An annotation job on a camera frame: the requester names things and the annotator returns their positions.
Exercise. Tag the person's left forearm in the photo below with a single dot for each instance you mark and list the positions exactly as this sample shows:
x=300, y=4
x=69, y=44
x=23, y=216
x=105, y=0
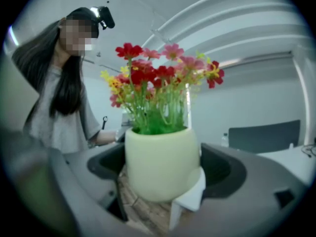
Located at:
x=106, y=137

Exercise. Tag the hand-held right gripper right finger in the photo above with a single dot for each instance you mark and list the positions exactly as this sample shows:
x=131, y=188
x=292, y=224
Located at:
x=247, y=206

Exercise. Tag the white light strip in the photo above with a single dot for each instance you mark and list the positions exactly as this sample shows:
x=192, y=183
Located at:
x=188, y=102
x=304, y=95

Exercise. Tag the clear water bottle green cap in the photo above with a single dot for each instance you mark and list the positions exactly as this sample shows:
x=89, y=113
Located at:
x=224, y=141

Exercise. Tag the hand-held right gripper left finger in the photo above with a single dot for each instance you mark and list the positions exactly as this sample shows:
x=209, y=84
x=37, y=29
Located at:
x=98, y=184

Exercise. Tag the red pink flowers white pot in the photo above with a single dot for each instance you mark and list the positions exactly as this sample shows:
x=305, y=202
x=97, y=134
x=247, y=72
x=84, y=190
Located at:
x=160, y=162

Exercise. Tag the large white oval table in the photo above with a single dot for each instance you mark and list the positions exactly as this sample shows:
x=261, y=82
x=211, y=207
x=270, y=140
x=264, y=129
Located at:
x=284, y=162

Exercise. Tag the person's grey shirt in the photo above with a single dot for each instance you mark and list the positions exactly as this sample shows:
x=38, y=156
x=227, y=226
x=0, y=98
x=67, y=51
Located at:
x=61, y=132

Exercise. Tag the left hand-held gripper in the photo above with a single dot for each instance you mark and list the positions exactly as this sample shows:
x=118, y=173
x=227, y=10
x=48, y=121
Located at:
x=121, y=136

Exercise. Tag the white partition bracket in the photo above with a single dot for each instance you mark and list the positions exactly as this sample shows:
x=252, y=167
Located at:
x=291, y=146

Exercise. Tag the black head camera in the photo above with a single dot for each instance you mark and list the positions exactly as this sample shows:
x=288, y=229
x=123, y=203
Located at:
x=107, y=17

